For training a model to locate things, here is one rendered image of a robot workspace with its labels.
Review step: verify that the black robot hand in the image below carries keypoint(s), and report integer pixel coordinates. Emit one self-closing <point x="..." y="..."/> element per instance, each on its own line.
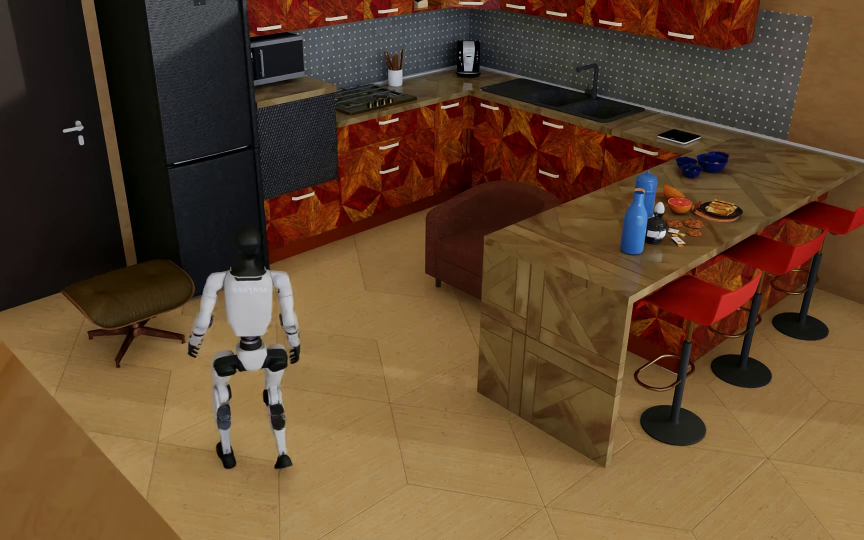
<point x="295" y="355"/>
<point x="193" y="349"/>

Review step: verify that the dark red armchair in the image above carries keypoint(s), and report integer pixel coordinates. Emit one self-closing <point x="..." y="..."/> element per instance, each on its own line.
<point x="469" y="229"/>

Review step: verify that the white black robot pelvis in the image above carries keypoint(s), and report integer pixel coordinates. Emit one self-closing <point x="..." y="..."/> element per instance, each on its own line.
<point x="250" y="358"/>

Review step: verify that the white black right robot leg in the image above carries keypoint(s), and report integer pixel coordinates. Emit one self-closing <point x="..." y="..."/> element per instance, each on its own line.
<point x="276" y="409"/>

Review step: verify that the white black robot leg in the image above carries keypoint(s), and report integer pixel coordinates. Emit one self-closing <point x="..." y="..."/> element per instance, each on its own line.
<point x="223" y="409"/>
<point x="276" y="409"/>

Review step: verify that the white black left robot leg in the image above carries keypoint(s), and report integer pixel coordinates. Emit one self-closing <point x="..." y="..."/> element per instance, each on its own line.
<point x="223" y="409"/>

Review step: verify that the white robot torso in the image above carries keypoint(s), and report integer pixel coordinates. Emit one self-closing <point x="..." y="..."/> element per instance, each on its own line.
<point x="250" y="304"/>

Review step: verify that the brown cushioned footstool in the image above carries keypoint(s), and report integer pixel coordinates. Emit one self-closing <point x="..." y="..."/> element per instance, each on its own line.
<point x="128" y="294"/>

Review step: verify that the black robot head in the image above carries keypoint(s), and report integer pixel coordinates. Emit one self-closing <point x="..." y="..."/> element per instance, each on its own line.
<point x="248" y="253"/>

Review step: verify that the light wooden partition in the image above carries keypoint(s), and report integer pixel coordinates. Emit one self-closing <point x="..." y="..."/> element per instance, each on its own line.
<point x="19" y="465"/>

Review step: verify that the dark perforated oven front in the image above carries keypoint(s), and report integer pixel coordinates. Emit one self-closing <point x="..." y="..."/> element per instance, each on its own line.
<point x="297" y="142"/>

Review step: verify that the black tall refrigerator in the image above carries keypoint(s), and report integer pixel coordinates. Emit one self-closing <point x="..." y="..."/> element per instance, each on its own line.
<point x="199" y="135"/>

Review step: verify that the red patterned lower cabinets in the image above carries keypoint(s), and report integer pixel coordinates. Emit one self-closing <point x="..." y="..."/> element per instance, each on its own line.
<point x="394" y="161"/>

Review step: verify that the red patterned cabinets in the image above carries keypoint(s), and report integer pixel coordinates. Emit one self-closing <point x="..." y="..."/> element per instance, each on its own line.
<point x="394" y="161"/>
<point x="627" y="16"/>

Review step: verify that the wooden bar counter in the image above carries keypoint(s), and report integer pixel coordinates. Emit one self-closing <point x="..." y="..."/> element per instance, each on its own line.
<point x="552" y="337"/>

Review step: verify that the dark brown door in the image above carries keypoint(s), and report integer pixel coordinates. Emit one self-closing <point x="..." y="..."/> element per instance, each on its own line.
<point x="27" y="150"/>

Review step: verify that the black gas cooktop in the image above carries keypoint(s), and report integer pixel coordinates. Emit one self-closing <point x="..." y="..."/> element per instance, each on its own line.
<point x="373" y="98"/>

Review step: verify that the white utensil holder cup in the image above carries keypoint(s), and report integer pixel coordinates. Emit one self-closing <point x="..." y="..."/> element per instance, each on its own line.
<point x="395" y="76"/>

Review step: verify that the silver black microwave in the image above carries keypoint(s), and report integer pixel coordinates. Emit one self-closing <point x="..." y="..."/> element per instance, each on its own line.
<point x="276" y="58"/>

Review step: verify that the black silver coffee machine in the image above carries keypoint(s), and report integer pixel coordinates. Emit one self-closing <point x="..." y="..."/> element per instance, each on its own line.
<point x="468" y="58"/>

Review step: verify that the tall blue bottle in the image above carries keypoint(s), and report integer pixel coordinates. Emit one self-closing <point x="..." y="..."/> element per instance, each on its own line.
<point x="634" y="225"/>

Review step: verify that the black kitchen sink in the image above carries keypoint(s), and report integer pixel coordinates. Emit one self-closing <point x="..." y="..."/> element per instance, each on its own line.
<point x="559" y="99"/>

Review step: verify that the black round bottle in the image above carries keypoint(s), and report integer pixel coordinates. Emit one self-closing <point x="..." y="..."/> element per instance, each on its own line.
<point x="656" y="227"/>

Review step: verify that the short blue bottle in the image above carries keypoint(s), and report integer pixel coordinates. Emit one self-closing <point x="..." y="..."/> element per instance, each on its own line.
<point x="647" y="191"/>

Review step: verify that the small cracker pieces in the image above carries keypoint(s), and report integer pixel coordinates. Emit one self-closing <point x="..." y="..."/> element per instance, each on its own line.
<point x="678" y="241"/>

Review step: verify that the black sink faucet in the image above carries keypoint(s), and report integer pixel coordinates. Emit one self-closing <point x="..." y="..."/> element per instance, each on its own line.
<point x="591" y="81"/>

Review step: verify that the red bar stool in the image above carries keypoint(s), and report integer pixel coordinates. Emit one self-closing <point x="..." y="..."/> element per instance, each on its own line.
<point x="698" y="300"/>
<point x="773" y="255"/>
<point x="837" y="216"/>

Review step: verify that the orange fruit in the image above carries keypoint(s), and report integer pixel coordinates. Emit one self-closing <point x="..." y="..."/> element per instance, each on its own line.
<point x="672" y="192"/>

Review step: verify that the halved grapefruit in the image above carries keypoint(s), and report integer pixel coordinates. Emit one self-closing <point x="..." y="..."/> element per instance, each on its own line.
<point x="679" y="205"/>

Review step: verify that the small blue bowl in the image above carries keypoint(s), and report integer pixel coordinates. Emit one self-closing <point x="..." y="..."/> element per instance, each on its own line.
<point x="688" y="167"/>

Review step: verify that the black white tablet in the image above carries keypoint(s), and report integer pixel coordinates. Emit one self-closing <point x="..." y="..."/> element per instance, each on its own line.
<point x="678" y="136"/>

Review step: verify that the black plate with toast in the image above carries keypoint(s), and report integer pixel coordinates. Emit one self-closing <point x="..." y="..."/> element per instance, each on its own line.
<point x="720" y="210"/>

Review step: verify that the large blue bowl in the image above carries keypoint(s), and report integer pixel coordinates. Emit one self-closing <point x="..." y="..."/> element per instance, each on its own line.
<point x="712" y="161"/>

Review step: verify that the grey perforated backsplash panel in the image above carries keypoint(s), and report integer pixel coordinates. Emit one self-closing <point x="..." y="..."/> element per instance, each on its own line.
<point x="657" y="64"/>

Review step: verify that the red patterned upper cabinets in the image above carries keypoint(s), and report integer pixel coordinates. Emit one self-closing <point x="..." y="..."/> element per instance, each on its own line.
<point x="627" y="16"/>

